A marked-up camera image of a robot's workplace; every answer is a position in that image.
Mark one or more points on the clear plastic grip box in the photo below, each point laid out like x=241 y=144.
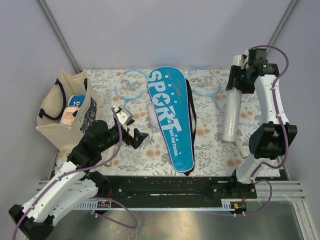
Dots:
x=153 y=120

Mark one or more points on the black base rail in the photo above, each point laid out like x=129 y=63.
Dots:
x=203 y=187

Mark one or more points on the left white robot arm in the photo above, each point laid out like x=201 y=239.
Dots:
x=76 y=181

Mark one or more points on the blue can in bag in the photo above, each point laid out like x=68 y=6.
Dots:
x=76 y=100

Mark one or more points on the blue badminton racket cover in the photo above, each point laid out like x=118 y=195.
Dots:
x=172 y=99

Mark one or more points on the floral tablecloth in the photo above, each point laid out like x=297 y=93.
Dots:
x=213 y=156

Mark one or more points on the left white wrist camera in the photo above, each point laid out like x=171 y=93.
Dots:
x=124 y=116

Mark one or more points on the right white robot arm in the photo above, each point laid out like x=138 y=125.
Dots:
x=269 y=145

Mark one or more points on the cream canvas tote bag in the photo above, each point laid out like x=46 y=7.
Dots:
x=65 y=138

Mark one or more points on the blue racket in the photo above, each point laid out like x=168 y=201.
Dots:
x=130 y=85
x=210 y=98

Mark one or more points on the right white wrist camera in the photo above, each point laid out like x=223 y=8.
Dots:
x=245 y=58

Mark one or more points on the white slotted cable duct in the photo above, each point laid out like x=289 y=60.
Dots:
x=160 y=203

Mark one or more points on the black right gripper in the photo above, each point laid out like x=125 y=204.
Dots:
x=235 y=72

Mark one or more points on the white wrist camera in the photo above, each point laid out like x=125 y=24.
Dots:
x=245 y=58
x=124 y=116

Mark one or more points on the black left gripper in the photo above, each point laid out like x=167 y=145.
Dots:
x=136 y=141

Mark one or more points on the white shuttlecock tube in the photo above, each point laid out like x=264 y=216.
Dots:
x=233 y=105

